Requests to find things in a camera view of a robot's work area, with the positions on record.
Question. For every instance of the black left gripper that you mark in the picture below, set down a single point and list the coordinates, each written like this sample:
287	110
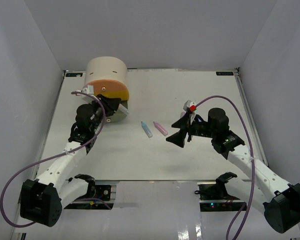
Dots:
110	104

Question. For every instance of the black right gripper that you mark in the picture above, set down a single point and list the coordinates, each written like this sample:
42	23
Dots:
183	123

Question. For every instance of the grey bottom drawer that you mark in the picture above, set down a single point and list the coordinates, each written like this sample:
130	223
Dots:
118	115

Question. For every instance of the yellow drawer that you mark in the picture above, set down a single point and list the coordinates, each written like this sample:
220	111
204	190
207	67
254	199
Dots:
122	94

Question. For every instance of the orange top drawer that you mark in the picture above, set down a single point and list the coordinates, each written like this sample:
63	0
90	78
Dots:
109	84

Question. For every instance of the blue highlighter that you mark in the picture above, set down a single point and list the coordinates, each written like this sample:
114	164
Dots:
146	130

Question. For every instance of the orange capped clear highlighter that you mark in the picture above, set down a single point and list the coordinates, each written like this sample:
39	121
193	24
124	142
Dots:
123	109

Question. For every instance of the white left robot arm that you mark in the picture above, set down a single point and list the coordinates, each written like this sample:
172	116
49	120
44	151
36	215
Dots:
43	199

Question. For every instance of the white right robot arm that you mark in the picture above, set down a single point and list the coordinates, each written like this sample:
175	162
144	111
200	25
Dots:
274	197

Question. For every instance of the pink highlighter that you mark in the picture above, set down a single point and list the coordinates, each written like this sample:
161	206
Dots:
160	128

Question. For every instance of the beige cylindrical drawer organizer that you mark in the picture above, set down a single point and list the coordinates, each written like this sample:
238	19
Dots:
105	68

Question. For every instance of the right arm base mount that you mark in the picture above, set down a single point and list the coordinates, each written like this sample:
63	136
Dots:
213	196

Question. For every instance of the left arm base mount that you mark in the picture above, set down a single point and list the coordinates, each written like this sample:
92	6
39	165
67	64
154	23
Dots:
105	192

